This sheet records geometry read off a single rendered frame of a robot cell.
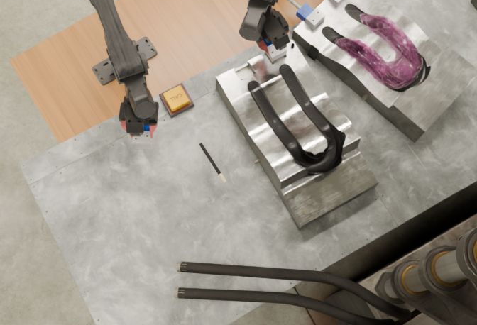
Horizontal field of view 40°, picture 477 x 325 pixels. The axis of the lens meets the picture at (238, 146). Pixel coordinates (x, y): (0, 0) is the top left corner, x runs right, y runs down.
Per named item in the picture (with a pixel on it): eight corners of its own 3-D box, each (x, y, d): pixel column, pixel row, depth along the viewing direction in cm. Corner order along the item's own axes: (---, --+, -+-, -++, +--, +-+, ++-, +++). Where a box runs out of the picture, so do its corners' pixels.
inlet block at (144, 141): (135, 104, 191) (133, 98, 185) (152, 104, 191) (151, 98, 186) (134, 148, 187) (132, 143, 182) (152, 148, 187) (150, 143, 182)
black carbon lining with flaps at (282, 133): (243, 87, 197) (244, 74, 187) (289, 63, 199) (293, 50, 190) (303, 187, 188) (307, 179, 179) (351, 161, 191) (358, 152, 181)
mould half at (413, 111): (291, 37, 209) (294, 21, 199) (345, -15, 215) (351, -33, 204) (414, 142, 200) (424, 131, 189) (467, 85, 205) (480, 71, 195)
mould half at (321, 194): (216, 88, 204) (215, 71, 191) (289, 51, 208) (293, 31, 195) (299, 230, 191) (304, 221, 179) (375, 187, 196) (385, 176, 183)
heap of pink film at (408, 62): (329, 46, 202) (333, 34, 195) (367, 8, 206) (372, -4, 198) (395, 101, 197) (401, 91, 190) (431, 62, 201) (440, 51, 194)
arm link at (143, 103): (165, 111, 168) (154, 76, 159) (133, 123, 167) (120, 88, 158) (154, 83, 175) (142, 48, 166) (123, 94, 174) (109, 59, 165)
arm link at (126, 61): (148, 67, 163) (104, -48, 164) (113, 79, 162) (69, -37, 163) (150, 75, 176) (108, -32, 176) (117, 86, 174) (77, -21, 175)
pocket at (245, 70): (232, 73, 200) (232, 68, 196) (248, 65, 200) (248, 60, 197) (239, 85, 198) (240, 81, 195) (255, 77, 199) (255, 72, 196)
